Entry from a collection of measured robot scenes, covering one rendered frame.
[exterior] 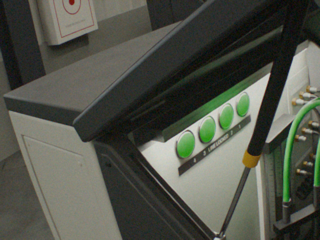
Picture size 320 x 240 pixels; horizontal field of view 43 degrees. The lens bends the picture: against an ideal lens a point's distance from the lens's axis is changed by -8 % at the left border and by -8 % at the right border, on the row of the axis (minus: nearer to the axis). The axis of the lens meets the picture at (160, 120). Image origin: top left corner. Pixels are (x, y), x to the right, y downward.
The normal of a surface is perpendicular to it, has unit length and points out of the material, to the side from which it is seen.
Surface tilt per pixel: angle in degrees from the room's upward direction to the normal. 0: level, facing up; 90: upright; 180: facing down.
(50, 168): 90
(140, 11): 90
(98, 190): 90
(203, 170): 90
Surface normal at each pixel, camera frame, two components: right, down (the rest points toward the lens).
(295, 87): 0.72, 0.13
